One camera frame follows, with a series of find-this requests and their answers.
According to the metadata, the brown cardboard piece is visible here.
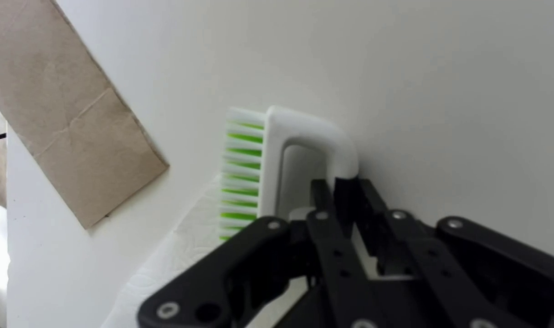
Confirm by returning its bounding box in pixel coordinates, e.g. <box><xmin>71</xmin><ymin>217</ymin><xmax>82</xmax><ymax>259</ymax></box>
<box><xmin>0</xmin><ymin>0</ymin><xmax>171</xmax><ymax>232</ymax></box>

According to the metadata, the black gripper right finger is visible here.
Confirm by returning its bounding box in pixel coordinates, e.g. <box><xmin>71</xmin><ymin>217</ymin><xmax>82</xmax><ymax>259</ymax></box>
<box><xmin>335</xmin><ymin>177</ymin><xmax>554</xmax><ymax>328</ymax></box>

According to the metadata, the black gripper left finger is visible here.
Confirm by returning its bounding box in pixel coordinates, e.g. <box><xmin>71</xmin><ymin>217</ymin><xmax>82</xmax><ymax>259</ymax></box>
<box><xmin>137</xmin><ymin>179</ymin><xmax>383</xmax><ymax>328</ymax></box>

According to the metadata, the white brush with green bristles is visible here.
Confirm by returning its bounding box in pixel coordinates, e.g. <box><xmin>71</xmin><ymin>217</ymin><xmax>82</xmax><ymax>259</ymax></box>
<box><xmin>217</xmin><ymin>106</ymin><xmax>412</xmax><ymax>283</ymax></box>

